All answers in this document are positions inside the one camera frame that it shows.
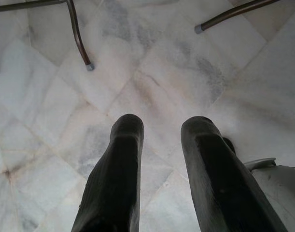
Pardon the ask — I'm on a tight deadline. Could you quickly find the brown metal chair leg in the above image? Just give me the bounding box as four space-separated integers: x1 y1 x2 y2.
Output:
66 0 95 72
194 0 281 34

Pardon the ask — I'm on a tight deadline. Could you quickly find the silver robot leg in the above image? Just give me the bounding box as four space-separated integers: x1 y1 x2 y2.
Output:
242 158 295 232

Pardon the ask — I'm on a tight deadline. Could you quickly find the brown metal chair rail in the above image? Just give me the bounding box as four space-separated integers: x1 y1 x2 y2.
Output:
0 0 67 13

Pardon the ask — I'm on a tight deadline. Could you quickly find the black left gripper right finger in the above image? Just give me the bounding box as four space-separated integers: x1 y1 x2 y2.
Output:
181 115 288 232

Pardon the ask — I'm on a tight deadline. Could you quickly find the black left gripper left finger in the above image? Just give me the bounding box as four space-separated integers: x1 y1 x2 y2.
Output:
70 114 145 232

